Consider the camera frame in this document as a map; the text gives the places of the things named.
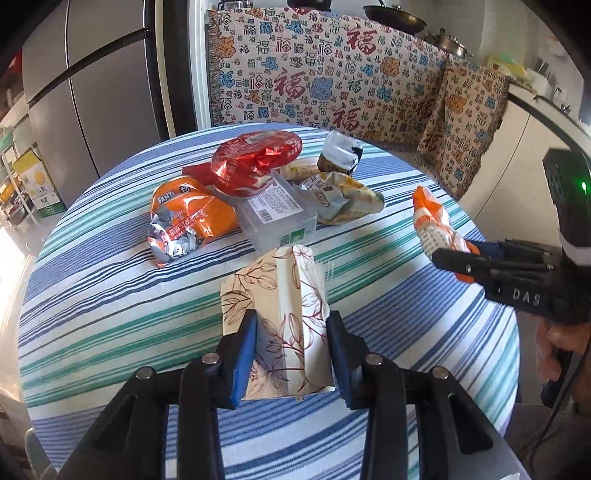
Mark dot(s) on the black frying pan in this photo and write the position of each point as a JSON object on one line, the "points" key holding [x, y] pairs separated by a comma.
{"points": [[395, 17]]}

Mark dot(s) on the red snack bag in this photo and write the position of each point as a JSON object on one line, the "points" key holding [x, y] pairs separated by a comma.
{"points": [[242, 166]]}

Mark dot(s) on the yellow green cardboard box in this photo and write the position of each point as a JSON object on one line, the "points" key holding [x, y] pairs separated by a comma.
{"points": [[38, 184]]}

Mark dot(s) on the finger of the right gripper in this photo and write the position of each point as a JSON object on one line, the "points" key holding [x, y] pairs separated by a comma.
{"points": [[481, 267], [489, 249]]}

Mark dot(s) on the white kitchen counter cabinet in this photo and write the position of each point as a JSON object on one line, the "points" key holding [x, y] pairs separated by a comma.
{"points": [[509, 197]]}

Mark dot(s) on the storage shelf rack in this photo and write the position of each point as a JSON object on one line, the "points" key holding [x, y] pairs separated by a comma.
{"points": [[17, 138]]}

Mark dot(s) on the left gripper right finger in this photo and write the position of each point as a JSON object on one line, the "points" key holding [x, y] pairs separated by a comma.
{"points": [[455, 438]]}

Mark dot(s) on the yellow white wrapper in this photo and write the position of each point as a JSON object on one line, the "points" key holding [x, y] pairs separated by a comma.
{"points": [[336, 196]]}

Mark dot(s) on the patterned fabric sofa cover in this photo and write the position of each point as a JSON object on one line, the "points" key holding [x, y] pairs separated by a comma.
{"points": [[357, 77]]}

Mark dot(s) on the crushed orange soda can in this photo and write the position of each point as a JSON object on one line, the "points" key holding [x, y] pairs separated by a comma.
{"points": [[184, 216]]}

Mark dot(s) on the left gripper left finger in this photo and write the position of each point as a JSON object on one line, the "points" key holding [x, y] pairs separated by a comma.
{"points": [[128, 439]]}

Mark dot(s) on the red flat packet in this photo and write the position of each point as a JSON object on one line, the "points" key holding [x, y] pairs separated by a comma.
{"points": [[201, 172]]}

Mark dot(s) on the grey refrigerator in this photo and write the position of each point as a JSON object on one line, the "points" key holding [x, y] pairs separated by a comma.
{"points": [[93, 91]]}

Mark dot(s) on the floral paper carton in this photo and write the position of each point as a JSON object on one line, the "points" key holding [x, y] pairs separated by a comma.
{"points": [[286, 288]]}

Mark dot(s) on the silver dark foil wrapper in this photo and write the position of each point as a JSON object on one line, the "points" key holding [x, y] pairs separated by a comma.
{"points": [[340, 153]]}

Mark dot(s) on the clear plastic food box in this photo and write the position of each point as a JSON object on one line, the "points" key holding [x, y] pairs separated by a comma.
{"points": [[277, 217]]}

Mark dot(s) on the person's right hand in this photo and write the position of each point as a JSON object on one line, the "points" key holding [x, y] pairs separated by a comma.
{"points": [[550, 338]]}

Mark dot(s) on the orange white snack wrapper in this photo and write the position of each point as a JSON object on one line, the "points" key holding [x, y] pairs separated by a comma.
{"points": [[433, 226]]}

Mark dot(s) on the steel pot with lid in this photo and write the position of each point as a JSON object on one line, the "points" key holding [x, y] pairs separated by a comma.
{"points": [[448, 43]]}

